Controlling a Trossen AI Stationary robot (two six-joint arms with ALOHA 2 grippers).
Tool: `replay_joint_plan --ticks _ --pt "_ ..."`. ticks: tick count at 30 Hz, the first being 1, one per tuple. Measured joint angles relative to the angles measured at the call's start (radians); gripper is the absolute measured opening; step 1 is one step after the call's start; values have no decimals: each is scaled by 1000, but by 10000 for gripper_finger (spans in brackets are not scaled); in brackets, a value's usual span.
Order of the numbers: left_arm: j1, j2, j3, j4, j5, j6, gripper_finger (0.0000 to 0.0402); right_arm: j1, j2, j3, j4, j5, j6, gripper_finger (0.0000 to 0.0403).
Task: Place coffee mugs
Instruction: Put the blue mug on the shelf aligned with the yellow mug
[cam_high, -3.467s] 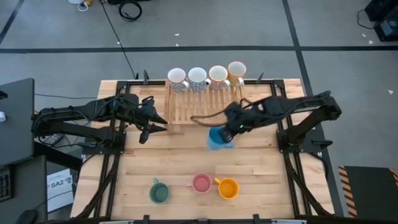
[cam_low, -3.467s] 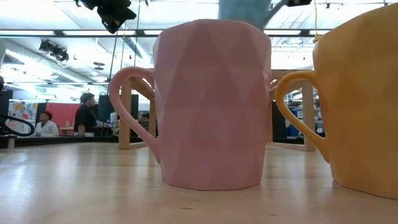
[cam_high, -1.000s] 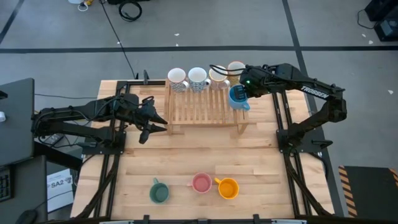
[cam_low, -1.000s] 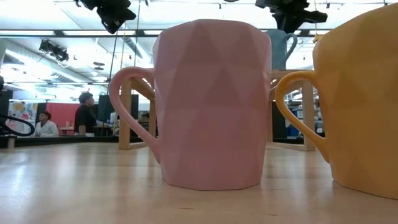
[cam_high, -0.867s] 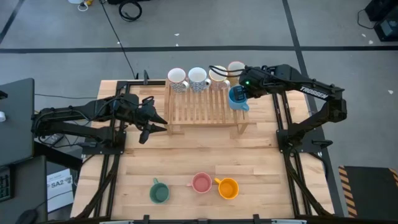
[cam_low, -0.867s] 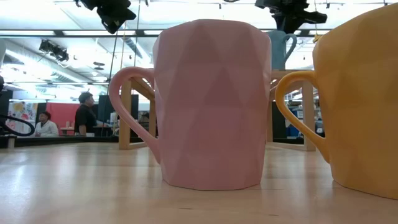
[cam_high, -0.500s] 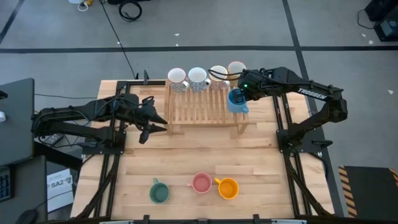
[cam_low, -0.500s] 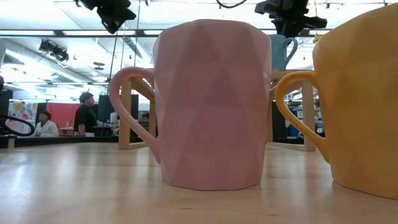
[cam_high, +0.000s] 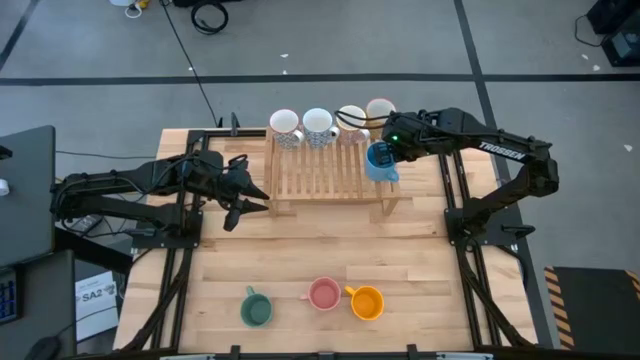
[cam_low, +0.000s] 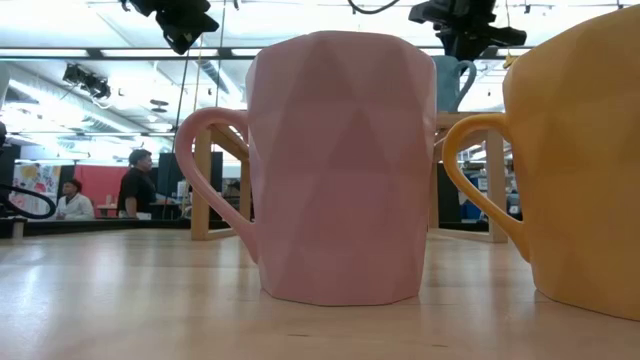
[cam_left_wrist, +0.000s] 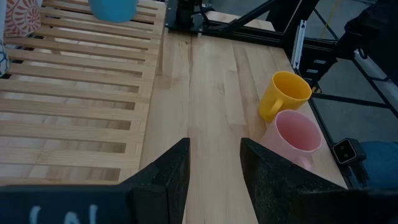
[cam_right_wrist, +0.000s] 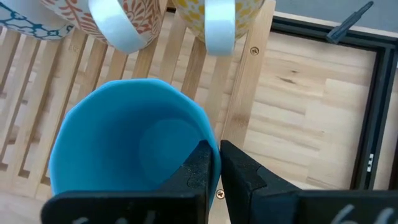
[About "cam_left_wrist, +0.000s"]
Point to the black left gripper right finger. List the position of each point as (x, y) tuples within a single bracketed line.
[(295, 202)]

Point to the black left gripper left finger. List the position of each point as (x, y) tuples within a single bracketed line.
[(140, 202)]

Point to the pink faceted mug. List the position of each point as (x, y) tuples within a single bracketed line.
[(295, 137)]

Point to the yellow-orange faceted mug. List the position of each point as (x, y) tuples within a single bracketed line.
[(280, 99)]

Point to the blue faceted mug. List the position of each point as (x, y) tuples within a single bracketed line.
[(113, 11)]

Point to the white mug blue pattern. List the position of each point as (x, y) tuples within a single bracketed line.
[(3, 59)]

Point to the red-patterned mug yellow rim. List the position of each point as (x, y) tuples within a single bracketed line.
[(21, 17)]

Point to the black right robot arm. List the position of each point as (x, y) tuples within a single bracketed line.
[(183, 15)]

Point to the person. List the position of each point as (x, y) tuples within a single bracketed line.
[(382, 165)]

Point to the wooden slatted rack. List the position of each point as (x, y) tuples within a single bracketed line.
[(77, 102)]

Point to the small black table-level camera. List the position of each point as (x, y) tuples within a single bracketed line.
[(343, 151)]

